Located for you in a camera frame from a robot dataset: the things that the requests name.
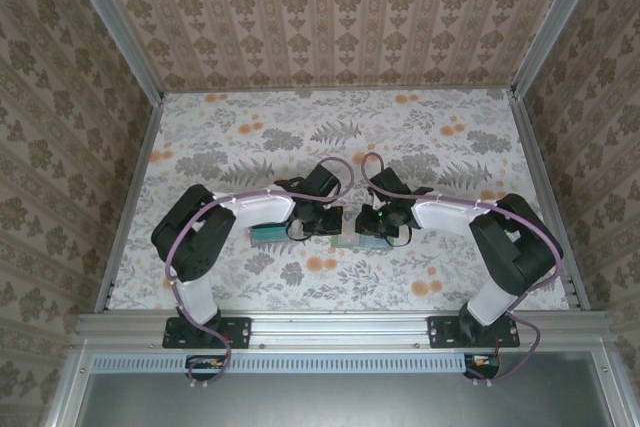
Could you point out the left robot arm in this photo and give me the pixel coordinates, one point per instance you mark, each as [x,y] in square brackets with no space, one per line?
[192,247]

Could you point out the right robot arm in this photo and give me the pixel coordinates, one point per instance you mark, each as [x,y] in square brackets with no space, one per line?
[517,252]

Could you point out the right aluminium frame post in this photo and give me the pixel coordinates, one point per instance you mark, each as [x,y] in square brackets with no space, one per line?
[557,22]

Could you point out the mint green card holder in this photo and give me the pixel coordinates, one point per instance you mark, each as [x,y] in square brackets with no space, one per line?
[372,244]

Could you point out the aluminium front frame rail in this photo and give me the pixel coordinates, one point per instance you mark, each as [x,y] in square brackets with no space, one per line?
[340,329]

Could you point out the aluminium frame post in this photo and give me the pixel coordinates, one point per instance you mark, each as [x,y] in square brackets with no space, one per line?
[557,22]
[115,27]

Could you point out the left aluminium side rail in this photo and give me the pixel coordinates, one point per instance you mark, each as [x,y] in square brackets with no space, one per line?
[131,202]

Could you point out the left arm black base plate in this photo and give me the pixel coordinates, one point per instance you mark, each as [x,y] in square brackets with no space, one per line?
[240,332]

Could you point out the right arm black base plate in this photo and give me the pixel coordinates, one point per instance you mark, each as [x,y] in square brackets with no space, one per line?
[440,332]

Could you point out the green circuit board piece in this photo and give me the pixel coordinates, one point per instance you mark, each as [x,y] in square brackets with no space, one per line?
[252,244]

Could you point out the aluminium side rail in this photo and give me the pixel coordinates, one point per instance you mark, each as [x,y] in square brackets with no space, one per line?
[131,202]
[537,167]

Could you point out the left aluminium frame post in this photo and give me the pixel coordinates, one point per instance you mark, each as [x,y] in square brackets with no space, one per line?
[115,27]

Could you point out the grey metal panel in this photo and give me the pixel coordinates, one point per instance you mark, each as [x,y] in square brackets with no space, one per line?
[340,402]

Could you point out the right aluminium side rail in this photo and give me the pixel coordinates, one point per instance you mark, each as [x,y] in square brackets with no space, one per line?
[537,167]

